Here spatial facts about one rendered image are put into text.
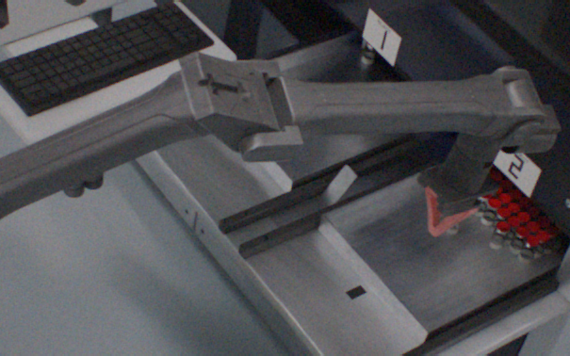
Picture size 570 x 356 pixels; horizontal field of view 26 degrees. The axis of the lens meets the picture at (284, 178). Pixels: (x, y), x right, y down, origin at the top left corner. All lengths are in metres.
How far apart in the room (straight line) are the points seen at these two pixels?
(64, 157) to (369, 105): 0.35
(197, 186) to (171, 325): 0.96
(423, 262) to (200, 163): 0.39
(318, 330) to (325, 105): 0.53
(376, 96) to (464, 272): 0.59
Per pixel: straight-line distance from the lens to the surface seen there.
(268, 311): 2.80
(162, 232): 3.09
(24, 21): 2.31
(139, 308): 2.93
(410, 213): 2.02
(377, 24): 2.10
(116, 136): 1.31
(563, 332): 2.02
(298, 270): 1.89
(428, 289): 1.92
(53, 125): 2.17
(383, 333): 1.85
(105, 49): 2.29
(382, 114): 1.42
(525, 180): 1.94
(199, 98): 1.28
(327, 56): 2.26
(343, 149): 2.09
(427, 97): 1.46
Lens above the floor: 2.31
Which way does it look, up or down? 45 degrees down
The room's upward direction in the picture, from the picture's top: 12 degrees clockwise
